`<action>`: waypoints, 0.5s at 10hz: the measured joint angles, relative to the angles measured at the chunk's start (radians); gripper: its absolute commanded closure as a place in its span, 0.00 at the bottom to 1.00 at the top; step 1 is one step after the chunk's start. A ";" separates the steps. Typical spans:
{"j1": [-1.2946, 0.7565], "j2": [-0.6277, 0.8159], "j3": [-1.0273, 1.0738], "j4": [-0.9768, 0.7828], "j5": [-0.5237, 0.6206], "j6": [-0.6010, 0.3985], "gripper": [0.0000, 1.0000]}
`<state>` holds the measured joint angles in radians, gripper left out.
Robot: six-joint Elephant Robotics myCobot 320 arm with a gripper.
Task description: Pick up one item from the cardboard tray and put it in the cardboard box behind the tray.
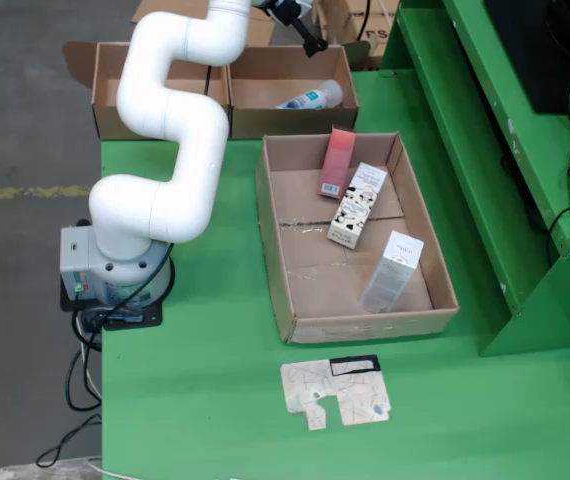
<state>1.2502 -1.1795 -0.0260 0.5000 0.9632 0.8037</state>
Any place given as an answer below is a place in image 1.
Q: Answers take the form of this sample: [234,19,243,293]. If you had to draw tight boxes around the white cable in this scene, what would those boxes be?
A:
[82,344,131,480]

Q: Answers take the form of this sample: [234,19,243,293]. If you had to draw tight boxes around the black power cable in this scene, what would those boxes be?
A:
[34,324,104,469]

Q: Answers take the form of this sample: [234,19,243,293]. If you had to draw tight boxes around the green metal shelf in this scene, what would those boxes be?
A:
[379,0,570,357]

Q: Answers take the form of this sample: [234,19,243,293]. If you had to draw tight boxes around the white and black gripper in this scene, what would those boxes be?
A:
[277,0,330,57]

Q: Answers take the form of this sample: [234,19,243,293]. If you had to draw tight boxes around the grey controller box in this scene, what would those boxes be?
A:
[59,225,104,301]

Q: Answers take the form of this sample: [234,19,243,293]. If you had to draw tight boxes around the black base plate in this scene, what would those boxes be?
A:
[59,277,164,332]

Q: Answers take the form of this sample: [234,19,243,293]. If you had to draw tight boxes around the long black cable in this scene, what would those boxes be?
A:
[97,64,214,326]

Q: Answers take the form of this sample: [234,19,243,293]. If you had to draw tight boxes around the small open cardboard box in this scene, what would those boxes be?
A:
[131,0,282,46]

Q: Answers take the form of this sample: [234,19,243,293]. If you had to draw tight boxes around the cow print hand cream box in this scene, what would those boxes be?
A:
[325,161,389,250]

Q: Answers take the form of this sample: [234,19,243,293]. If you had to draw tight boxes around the thick black cable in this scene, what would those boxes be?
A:
[356,0,372,42]

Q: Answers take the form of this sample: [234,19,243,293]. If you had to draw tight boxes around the frosted cap teal label bottle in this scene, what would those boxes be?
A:
[275,78,345,111]

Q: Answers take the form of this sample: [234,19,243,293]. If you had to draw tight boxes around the tall white carton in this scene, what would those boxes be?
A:
[358,229,425,315]

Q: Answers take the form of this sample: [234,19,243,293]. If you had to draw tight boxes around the flattened printed carton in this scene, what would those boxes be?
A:
[279,353,393,432]

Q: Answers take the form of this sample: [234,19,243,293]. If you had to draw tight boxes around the divided cardboard box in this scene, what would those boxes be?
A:
[62,38,372,140]

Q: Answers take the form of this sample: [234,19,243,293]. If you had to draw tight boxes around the printed brown cardboard box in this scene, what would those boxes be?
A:
[312,0,401,71]

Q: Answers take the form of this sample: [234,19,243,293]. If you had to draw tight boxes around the black monitor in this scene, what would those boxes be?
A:
[482,0,570,115]

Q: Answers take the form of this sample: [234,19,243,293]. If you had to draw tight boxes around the shallow cardboard tray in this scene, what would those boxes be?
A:
[254,130,461,346]

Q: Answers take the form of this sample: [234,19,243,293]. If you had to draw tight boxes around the dark red carton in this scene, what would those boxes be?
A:
[316,125,357,201]

